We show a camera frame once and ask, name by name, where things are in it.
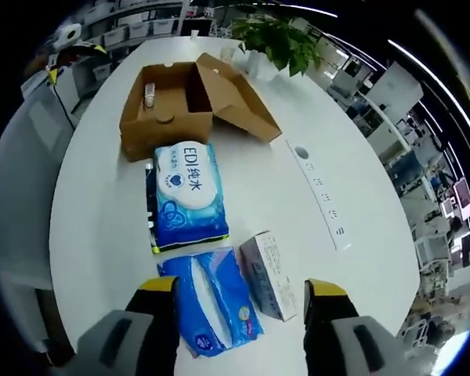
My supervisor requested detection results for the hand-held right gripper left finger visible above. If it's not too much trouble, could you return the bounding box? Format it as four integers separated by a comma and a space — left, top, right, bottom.
76, 276, 181, 376

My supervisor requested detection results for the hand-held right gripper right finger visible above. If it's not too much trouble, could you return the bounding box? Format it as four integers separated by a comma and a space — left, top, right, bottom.
303, 278, 399, 376

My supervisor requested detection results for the blue tissue pack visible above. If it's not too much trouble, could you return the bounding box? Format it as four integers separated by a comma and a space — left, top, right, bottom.
156, 246, 266, 358

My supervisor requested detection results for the small grey white carton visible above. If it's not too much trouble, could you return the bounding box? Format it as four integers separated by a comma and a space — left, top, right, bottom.
238, 230, 299, 322

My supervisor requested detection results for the small clear bottle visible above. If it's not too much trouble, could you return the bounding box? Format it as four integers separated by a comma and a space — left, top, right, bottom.
143, 82, 157, 110

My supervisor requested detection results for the brown cardboard shoe box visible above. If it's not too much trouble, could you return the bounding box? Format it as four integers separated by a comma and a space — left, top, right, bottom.
119, 52, 284, 162

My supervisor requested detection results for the white blue wet wipes pack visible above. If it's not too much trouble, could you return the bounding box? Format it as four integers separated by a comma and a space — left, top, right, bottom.
152, 140, 230, 246

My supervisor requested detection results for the white shelf with bins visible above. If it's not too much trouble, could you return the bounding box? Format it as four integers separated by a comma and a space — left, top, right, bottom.
78, 7, 189, 49

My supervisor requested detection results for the white table socket strip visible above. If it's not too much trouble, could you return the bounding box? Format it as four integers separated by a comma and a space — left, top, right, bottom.
285, 139, 353, 251

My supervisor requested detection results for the laptop with pink screen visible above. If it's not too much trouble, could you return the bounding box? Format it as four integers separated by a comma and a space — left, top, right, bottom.
452, 178, 470, 217

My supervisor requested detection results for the green potted plant white pot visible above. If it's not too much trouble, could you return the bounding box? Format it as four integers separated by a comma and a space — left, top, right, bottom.
229, 15, 324, 81

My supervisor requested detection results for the white ceiling light strip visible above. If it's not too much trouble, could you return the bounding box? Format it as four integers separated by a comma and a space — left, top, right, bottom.
387, 38, 470, 157

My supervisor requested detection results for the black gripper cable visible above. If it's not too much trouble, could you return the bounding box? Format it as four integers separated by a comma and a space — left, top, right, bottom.
52, 84, 78, 129

